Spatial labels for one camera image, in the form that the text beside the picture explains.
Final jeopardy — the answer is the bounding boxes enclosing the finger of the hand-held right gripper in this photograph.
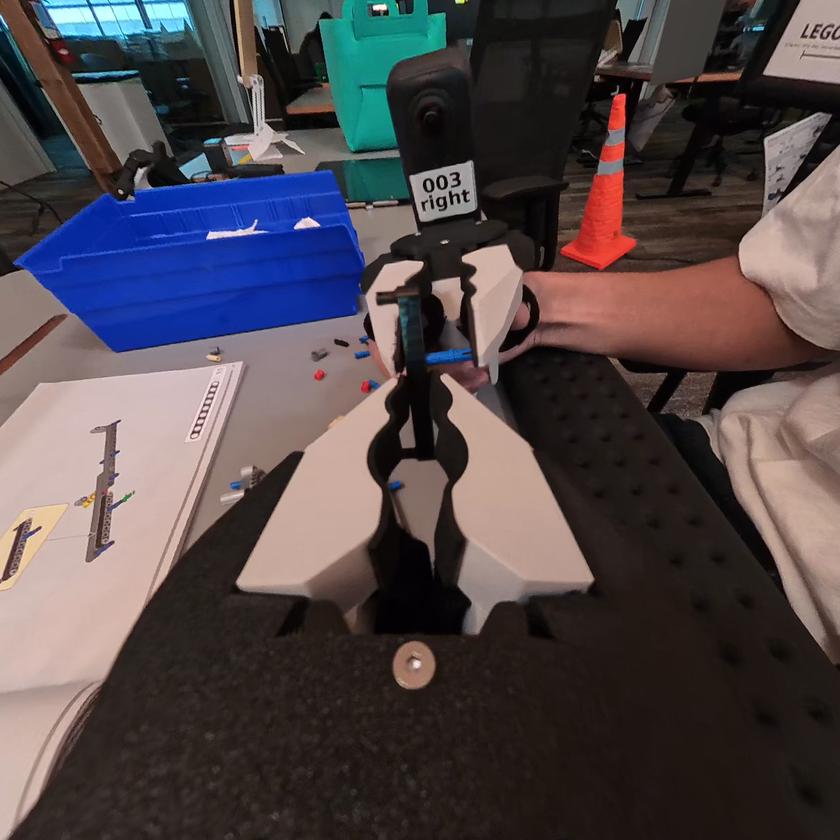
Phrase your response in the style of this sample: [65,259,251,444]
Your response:
[363,260,434,380]
[458,245,526,387]

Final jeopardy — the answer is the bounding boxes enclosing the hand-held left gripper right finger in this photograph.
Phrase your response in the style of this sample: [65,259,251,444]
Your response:
[438,375,595,611]

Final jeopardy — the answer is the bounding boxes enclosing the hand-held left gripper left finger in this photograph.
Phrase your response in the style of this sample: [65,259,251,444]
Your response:
[235,377,403,601]

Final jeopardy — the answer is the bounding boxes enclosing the black lego frame beam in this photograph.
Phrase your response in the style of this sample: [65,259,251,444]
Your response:
[376,279,437,460]

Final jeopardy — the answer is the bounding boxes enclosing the person's right forearm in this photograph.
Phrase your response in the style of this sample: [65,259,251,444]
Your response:
[567,255,831,371]

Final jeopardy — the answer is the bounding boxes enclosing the light grey lego connector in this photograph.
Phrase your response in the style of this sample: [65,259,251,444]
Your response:
[220,465,266,505]

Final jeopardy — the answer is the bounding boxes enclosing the person's right hand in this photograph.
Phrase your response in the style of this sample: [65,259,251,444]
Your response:
[453,270,580,395]

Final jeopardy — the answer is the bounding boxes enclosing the teal tote bag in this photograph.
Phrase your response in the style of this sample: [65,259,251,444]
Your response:
[318,0,447,153]

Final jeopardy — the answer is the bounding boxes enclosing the dark green flat box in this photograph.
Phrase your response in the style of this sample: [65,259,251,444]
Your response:
[315,157,421,206]

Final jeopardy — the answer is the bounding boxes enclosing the black mesh office chair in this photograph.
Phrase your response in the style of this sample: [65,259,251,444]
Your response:
[469,0,618,270]

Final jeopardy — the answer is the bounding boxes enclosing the orange traffic cone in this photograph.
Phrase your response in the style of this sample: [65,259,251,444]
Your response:
[560,93,637,271]

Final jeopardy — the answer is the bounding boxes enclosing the blue plastic bin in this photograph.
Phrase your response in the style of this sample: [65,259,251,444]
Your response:
[13,169,366,353]

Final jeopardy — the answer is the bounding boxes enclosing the open instruction booklet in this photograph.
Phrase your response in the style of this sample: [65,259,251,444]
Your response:
[0,361,245,821]

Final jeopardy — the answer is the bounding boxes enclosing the white waste bin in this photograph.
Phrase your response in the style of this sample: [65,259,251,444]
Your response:
[72,69,175,175]

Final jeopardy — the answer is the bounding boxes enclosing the printed paper sheet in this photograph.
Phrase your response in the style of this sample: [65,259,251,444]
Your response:
[761,112,834,217]

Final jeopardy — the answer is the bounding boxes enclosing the black framed marker sign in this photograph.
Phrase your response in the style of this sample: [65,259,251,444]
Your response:
[742,0,840,106]

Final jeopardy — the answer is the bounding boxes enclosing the wooden post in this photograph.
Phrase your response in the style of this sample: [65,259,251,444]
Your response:
[0,0,122,191]

